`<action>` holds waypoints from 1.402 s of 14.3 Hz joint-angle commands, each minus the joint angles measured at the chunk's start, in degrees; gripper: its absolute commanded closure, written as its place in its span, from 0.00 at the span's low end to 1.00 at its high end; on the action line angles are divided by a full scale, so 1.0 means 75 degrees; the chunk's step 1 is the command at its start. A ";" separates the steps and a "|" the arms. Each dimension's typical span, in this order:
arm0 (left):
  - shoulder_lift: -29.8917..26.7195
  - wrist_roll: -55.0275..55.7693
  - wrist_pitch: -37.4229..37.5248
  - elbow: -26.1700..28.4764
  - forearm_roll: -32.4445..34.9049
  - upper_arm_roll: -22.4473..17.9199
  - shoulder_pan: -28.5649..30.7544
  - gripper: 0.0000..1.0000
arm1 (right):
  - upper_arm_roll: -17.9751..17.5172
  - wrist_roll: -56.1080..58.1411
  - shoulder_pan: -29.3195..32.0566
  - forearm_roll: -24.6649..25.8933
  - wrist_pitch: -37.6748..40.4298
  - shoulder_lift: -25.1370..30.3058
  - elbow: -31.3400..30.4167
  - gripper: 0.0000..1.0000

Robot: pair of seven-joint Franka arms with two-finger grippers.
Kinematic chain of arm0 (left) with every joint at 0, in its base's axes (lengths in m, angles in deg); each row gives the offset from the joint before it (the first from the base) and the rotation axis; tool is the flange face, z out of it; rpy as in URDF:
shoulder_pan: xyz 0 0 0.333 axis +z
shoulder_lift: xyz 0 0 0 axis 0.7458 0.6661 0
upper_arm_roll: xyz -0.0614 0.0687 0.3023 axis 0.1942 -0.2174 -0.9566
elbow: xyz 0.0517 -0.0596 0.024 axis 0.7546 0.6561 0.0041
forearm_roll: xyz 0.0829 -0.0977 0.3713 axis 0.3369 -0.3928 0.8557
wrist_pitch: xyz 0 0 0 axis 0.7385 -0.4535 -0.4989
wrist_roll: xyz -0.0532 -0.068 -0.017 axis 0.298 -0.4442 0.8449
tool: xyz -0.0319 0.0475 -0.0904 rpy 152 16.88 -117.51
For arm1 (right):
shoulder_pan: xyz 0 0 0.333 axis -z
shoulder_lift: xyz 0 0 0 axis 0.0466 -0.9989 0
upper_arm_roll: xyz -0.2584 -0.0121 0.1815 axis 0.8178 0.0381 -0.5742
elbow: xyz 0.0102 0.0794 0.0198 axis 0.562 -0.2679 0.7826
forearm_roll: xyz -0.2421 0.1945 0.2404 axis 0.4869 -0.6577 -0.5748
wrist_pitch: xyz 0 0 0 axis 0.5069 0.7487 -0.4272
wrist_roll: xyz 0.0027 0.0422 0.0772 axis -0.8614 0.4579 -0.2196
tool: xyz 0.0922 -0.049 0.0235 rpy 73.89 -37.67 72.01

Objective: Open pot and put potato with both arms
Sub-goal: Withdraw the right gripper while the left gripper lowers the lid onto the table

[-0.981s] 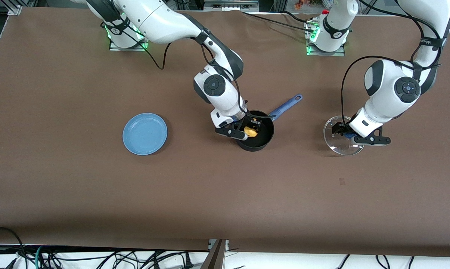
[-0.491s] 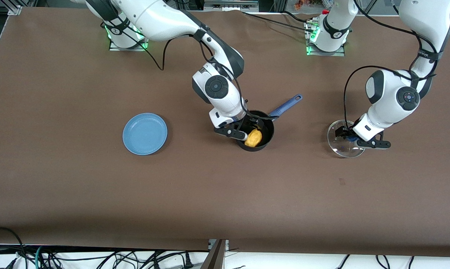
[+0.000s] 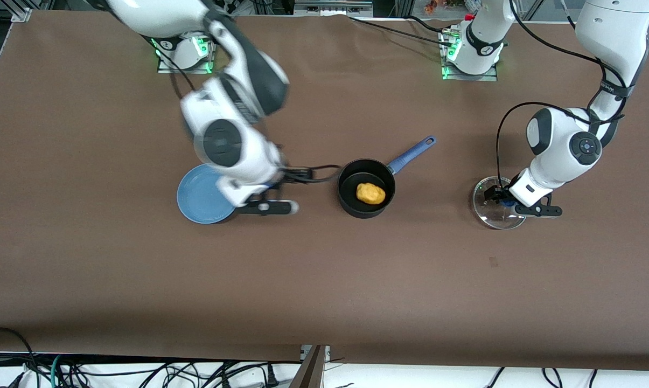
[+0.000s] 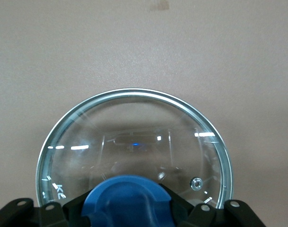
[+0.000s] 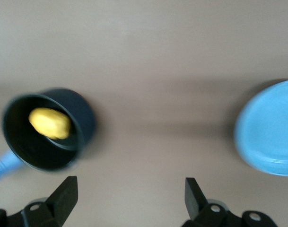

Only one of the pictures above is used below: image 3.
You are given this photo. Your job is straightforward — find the glass lid with blue knob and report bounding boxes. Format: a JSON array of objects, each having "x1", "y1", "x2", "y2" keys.
[{"x1": 473, "y1": 176, "x2": 527, "y2": 231}]

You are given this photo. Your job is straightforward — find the yellow potato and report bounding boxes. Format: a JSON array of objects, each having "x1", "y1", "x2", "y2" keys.
[{"x1": 355, "y1": 183, "x2": 387, "y2": 205}]

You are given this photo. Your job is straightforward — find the blue round plate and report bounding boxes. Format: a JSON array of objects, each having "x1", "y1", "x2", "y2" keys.
[{"x1": 177, "y1": 163, "x2": 239, "y2": 224}]

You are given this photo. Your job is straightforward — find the brown table cover sheet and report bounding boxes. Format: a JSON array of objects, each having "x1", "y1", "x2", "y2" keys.
[{"x1": 0, "y1": 11, "x2": 649, "y2": 372}]

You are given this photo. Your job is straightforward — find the white lower shelf board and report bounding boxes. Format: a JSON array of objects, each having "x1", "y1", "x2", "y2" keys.
[{"x1": 0, "y1": 353, "x2": 649, "y2": 388}]

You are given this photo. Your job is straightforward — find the dark pot with blue handle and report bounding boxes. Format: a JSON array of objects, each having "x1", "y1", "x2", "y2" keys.
[{"x1": 338, "y1": 136, "x2": 437, "y2": 219}]

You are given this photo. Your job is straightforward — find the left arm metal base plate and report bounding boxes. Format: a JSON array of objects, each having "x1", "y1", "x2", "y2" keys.
[{"x1": 441, "y1": 27, "x2": 499, "y2": 81}]

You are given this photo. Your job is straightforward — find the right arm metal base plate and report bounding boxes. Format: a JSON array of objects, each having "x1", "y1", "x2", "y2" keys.
[{"x1": 156, "y1": 35, "x2": 214, "y2": 74}]

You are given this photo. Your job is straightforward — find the grey metal rail box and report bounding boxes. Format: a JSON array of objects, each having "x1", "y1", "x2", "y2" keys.
[{"x1": 294, "y1": 0, "x2": 374, "y2": 17}]

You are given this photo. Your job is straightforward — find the aluminium profile post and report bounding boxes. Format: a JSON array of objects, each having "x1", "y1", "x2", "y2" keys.
[{"x1": 289, "y1": 345, "x2": 330, "y2": 388}]

